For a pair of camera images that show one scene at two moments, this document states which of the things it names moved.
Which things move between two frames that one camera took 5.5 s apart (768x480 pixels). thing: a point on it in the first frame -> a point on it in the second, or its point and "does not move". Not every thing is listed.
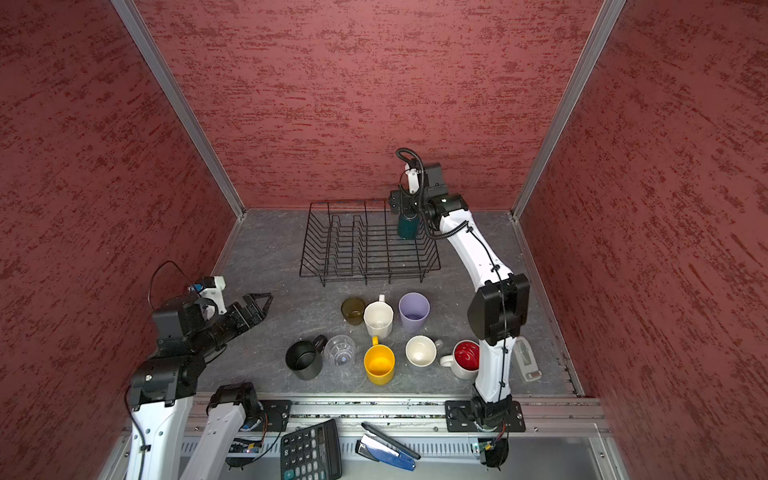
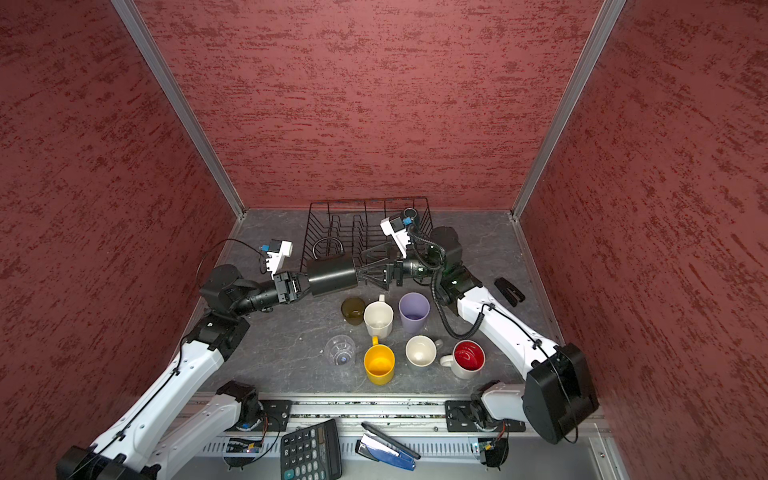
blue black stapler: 377,446 does not move
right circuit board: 495,450 does not move
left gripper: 257,313 -> 289,291
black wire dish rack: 359,239 does not move
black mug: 305,359 -> 331,269
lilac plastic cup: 413,308 does not move
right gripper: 395,200 -> 392,270
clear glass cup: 340,350 does not move
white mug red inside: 465,359 does not move
